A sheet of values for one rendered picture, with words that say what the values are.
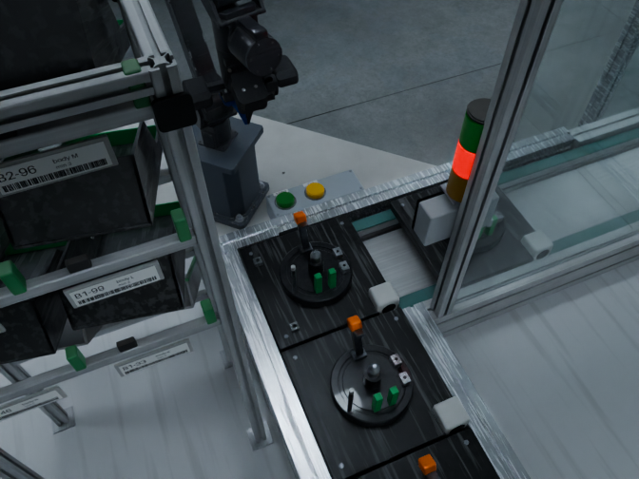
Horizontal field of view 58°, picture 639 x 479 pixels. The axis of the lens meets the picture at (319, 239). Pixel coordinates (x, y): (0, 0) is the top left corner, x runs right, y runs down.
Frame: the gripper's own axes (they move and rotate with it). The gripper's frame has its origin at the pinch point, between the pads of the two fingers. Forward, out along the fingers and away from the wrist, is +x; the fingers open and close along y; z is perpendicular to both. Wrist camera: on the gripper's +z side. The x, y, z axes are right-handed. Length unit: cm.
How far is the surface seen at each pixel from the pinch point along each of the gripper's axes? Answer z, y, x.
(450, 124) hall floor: -102, 123, 121
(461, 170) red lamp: 33.0, 21.9, -5.3
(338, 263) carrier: 19.4, 9.3, 26.0
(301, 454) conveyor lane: 48, -10, 32
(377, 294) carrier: 27.6, 13.6, 27.8
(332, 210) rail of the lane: 3.3, 14.9, 29.7
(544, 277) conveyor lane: 35, 46, 31
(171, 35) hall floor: -229, 15, 115
